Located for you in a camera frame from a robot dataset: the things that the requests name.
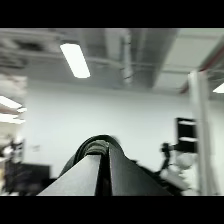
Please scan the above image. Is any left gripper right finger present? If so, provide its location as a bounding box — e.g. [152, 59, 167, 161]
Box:
[107, 142, 173, 197]

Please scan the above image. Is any long ceiling lamp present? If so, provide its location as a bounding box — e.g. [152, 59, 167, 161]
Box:
[59, 42, 92, 80]

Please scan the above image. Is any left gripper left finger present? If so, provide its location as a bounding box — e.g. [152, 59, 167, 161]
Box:
[37, 154, 102, 197]

